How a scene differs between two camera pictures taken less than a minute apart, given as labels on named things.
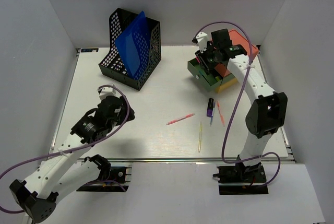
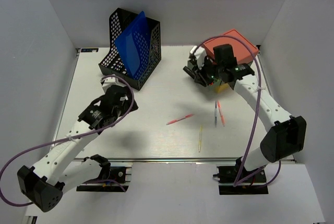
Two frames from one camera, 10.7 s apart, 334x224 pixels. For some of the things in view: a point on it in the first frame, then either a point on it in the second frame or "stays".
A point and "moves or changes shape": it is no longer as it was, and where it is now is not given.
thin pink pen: [187, 116] stays
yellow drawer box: [226, 85] stays
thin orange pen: [222, 118] stays
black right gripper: [206, 66] -> [203, 80]
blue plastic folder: [134, 44] stays
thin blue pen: [212, 114] moves or changes shape
